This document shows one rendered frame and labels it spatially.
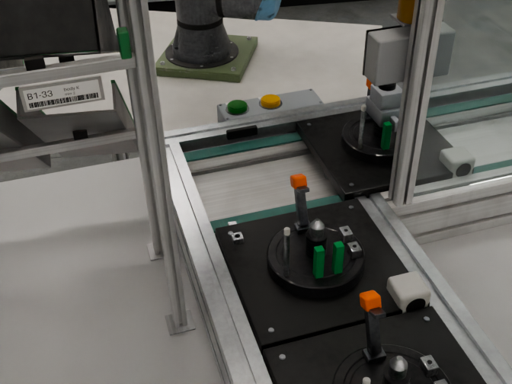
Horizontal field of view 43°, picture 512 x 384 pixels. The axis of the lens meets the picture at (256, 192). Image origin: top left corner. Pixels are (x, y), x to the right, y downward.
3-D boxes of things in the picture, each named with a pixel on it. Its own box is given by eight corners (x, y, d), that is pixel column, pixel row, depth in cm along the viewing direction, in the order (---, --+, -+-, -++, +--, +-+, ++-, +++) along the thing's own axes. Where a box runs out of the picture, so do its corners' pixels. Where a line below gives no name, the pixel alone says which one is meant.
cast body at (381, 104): (364, 110, 117) (367, 75, 113) (386, 106, 118) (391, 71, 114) (385, 134, 111) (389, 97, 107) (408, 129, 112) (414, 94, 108)
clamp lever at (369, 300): (363, 349, 79) (358, 292, 77) (379, 345, 79) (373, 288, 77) (376, 364, 75) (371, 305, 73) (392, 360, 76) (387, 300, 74)
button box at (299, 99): (217, 129, 137) (216, 103, 133) (312, 112, 141) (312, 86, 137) (226, 146, 131) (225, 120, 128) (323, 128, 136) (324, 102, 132)
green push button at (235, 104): (225, 109, 133) (225, 100, 131) (244, 106, 134) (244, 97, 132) (230, 119, 130) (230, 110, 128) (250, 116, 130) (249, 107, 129)
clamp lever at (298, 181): (294, 223, 97) (289, 174, 95) (307, 221, 98) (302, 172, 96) (302, 231, 94) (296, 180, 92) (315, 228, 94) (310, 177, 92)
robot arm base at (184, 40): (187, 36, 177) (184, 1, 171) (239, 44, 173) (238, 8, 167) (162, 60, 166) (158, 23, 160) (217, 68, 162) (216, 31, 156)
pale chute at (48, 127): (62, 158, 114) (61, 132, 114) (139, 152, 115) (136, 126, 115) (16, 120, 86) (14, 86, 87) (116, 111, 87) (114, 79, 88)
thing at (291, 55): (89, 15, 203) (88, 6, 202) (381, 34, 188) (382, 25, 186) (-33, 136, 149) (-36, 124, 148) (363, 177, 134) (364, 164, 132)
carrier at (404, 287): (215, 237, 102) (210, 173, 94) (356, 206, 107) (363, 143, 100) (261, 356, 84) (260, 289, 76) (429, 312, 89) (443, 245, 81)
